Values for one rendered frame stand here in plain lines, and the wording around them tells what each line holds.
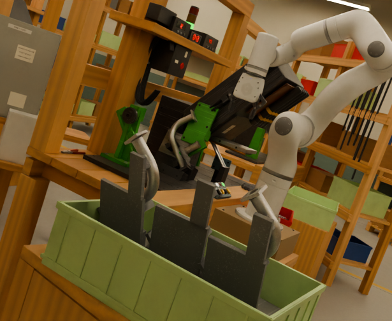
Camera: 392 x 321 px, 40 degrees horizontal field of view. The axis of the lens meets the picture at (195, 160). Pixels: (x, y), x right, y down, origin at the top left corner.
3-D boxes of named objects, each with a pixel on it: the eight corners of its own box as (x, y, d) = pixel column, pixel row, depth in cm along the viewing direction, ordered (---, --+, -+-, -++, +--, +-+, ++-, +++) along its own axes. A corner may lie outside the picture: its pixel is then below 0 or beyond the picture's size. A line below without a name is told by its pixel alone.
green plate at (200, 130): (205, 152, 262) (223, 114, 264) (199, 147, 254) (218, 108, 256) (186, 144, 266) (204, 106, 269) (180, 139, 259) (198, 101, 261)
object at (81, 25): (199, 160, 352) (250, 18, 338) (44, 153, 218) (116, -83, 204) (188, 156, 355) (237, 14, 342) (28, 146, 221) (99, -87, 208)
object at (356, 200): (320, 285, 486) (421, 32, 454) (233, 206, 700) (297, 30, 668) (368, 295, 505) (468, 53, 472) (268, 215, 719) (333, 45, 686)
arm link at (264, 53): (254, 67, 212) (243, 62, 204) (265, 35, 210) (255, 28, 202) (271, 72, 207) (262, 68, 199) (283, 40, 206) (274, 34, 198)
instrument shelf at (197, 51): (230, 68, 312) (232, 62, 311) (152, 31, 231) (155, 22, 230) (194, 57, 322) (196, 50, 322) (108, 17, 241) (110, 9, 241)
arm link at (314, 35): (336, 27, 202) (264, 51, 217) (324, 15, 188) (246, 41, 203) (341, 49, 200) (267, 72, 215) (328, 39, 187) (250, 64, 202)
